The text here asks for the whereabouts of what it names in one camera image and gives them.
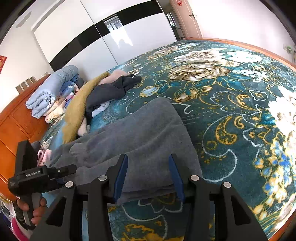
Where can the white and black wardrobe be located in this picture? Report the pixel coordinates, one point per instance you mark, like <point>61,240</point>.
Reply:
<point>98,35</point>

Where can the dark navy garment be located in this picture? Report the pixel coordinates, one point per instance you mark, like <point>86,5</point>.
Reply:
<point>106,92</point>

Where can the wall socket with green plug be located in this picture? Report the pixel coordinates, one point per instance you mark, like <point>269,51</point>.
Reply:
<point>288,49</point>

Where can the mustard yellow fuzzy garment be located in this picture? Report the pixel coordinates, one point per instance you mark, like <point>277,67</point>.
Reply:
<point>74,115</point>

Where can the teal floral bed blanket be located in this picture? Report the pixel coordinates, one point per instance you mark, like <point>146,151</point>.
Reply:
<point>238,106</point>

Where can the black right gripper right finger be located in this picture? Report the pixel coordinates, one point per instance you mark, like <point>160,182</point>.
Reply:
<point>234,220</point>

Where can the folded light blue quilt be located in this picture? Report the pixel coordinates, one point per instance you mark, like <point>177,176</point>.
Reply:
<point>46,94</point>

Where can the pink room door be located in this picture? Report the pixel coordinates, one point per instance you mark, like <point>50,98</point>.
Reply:
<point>186,19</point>

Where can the beige pink knit garment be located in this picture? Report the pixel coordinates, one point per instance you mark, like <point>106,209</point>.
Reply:
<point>109,79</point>

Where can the folded pink sweater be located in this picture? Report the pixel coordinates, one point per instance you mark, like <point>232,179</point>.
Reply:
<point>43,157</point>

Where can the orange wooden bed frame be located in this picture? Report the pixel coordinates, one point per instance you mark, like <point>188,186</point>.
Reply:
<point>160,218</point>

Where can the person's left hand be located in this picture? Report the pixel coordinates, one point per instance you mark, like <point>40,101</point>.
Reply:
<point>37,213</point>

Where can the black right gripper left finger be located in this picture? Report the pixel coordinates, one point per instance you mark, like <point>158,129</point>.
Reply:
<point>63,219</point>

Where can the folded floral patterned bedding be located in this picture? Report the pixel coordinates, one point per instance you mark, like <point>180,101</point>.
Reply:
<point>68,90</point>

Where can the white cloth piece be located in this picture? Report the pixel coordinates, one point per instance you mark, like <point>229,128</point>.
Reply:
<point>102,108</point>

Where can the red wall decoration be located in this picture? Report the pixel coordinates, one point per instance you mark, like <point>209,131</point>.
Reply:
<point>2,62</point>

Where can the grey-blue knit sweater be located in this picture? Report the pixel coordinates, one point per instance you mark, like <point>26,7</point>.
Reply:
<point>148,137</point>

